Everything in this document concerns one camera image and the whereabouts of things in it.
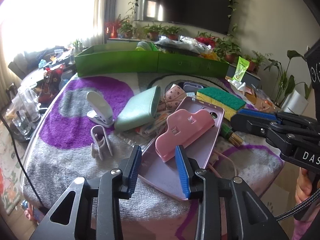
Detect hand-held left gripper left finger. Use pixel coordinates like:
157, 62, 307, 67
29, 145, 143, 240

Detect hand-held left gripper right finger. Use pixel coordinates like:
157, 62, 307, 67
174, 145, 292, 240

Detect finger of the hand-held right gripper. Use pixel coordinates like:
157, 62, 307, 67
230, 114, 320, 156
237, 108, 320, 133

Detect lilac phone case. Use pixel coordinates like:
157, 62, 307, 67
137, 96, 225, 202

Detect large pink clip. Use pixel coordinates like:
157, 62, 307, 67
155, 109, 216, 162

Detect floral cloth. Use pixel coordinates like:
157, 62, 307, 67
136, 111, 173, 137

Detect mint green pouch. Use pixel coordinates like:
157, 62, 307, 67
114, 85, 162, 132

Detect green cardboard box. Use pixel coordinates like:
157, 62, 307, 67
157, 45, 230, 78
74, 42, 160, 77

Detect person's right hand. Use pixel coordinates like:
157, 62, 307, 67
295, 167, 312, 206

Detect round wooden stool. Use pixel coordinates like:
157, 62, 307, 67
246, 87, 278, 113

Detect green gold tube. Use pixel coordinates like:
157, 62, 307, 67
219, 123, 244, 147

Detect yellow green sponge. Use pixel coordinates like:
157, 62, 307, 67
196, 87, 247, 121

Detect large leafy plant white pot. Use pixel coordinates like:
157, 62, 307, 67
264, 50, 312, 115

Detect green printed packet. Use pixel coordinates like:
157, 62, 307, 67
234, 56, 250, 82

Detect potted green plant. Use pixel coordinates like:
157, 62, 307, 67
197, 31, 217, 40
144, 24, 163, 40
162, 26, 183, 41
216, 36, 242, 64
119, 17, 137, 39
244, 51, 273, 74

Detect purple grey printed blanket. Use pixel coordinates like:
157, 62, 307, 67
22, 73, 285, 240

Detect small lilac clip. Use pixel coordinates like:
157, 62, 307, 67
183, 81, 204, 93

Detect white hole punch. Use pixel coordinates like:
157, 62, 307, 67
86, 91, 115, 128

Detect pink printed ribbon bow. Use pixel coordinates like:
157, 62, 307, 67
158, 84, 188, 114

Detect red feather flower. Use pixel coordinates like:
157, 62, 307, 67
194, 36, 217, 49

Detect hanging green vine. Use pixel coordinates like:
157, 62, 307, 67
126, 0, 141, 22
226, 0, 240, 34

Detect grey filled bag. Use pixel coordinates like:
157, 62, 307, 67
154, 39, 200, 54

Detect red patterned bag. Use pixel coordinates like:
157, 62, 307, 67
39, 64, 66, 103

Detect green clear massage brush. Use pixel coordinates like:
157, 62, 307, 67
136, 41, 158, 52

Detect long television stand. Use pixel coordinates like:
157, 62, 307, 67
107, 36, 262, 81

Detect spider plant in glass pot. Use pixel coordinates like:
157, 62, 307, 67
71, 39, 83, 55

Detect red flowers in vase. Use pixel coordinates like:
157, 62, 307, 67
104, 17, 119, 39

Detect grey sofa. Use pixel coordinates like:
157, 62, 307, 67
7, 54, 28, 78

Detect beige curtain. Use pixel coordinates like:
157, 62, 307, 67
81, 0, 118, 46

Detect bright window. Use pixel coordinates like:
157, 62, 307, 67
0, 0, 100, 64

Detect pink cable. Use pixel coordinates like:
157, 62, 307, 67
207, 148, 237, 179

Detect braided grey cable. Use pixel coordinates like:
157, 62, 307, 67
275, 194, 312, 222

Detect black cable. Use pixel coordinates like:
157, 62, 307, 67
0, 114, 47, 208

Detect wall television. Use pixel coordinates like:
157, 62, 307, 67
134, 0, 236, 35

